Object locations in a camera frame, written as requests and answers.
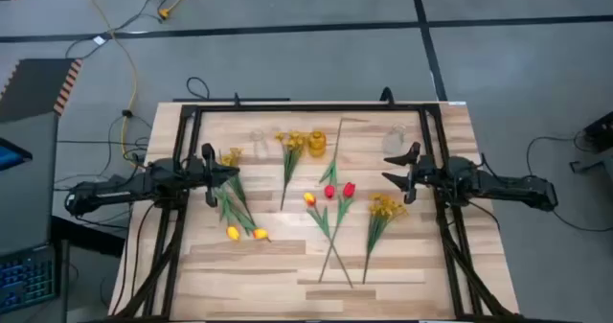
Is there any black equipment box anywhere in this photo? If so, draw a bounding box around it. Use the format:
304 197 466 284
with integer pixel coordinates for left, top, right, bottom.
582 110 613 153

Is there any yellow small-flower bunch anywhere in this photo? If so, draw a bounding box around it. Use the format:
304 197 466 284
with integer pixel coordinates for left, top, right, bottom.
361 192 409 286
274 129 307 213
218 147 250 209

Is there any long yellow extension cable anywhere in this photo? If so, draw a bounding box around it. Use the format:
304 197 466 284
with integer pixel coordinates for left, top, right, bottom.
75 0 140 157

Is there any computer screen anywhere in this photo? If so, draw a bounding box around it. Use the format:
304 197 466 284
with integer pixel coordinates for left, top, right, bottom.
0 137 34 173

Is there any large black orange-edged mat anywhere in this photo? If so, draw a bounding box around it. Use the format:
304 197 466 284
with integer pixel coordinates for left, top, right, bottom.
0 58 84 124

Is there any black metal bracket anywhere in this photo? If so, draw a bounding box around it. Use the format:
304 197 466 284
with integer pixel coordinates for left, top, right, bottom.
568 148 613 175

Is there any amber glass vase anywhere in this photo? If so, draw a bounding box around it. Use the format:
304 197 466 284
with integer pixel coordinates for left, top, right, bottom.
307 129 328 159

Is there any backlit black keyboard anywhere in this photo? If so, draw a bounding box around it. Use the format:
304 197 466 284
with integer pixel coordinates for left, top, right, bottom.
0 244 61 315

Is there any black aluminium rig frame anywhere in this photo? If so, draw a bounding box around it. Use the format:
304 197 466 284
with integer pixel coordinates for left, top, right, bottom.
107 100 526 323

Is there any round clear glass vase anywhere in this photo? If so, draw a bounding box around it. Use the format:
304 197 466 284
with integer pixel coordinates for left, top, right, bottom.
381 124 407 155

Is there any long black floor cable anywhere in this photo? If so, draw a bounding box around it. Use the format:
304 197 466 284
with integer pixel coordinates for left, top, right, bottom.
64 0 216 60

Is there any small clear glass vase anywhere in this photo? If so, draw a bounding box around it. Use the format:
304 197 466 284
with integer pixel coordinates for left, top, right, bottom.
249 128 270 159

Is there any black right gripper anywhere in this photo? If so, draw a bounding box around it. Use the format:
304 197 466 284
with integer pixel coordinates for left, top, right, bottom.
381 143 435 205

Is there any black curved floor cable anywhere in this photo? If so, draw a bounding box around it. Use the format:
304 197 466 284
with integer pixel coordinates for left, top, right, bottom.
526 134 613 233

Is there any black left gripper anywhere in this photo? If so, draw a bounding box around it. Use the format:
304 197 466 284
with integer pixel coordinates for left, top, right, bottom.
190 142 240 208

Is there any yellow-orange artificial tulip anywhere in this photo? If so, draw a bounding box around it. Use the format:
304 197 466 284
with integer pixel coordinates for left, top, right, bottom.
302 191 354 289

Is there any black looped cable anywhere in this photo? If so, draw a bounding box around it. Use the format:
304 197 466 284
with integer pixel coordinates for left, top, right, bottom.
185 76 212 102

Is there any black flat bar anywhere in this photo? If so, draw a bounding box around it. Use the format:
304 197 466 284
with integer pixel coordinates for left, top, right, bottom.
171 96 291 104

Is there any black desk base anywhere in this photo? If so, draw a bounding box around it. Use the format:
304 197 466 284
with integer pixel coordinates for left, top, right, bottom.
50 215 126 258

